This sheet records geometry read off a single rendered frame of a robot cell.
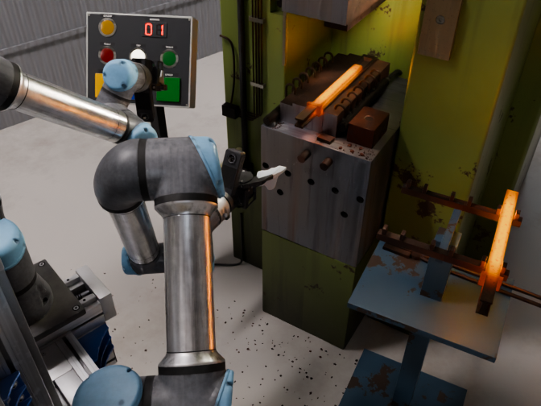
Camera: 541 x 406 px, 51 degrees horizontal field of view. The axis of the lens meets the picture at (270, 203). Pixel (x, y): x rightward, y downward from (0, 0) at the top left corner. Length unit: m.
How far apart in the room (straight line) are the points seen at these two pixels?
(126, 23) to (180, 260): 1.06
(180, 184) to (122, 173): 0.10
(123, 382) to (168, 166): 0.37
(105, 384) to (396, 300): 0.89
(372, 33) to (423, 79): 0.46
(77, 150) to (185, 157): 2.50
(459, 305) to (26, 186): 2.38
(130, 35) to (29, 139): 1.90
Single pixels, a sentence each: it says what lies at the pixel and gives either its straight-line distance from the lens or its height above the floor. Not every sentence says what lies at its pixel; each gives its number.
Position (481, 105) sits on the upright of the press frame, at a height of 1.07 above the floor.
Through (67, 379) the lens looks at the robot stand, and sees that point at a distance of 1.43.
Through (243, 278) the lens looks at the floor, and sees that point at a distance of 2.54.
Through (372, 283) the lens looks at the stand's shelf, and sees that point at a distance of 1.65.
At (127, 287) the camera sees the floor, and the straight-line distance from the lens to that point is 2.57.
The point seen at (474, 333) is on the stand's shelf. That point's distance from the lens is 1.61.
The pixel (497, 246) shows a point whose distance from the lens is 1.44.
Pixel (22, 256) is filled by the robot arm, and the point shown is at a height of 0.99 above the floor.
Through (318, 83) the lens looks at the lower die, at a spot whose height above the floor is 0.99.
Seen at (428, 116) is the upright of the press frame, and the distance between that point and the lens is 1.76.
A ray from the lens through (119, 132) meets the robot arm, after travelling 1.30.
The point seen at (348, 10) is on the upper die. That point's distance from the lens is 1.58.
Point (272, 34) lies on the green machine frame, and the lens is 1.89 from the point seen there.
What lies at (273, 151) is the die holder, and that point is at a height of 0.83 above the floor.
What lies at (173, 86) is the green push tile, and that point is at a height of 1.02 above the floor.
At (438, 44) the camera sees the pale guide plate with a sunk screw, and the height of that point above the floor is 1.22.
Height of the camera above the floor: 1.87
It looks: 40 degrees down
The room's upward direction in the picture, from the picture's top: straight up
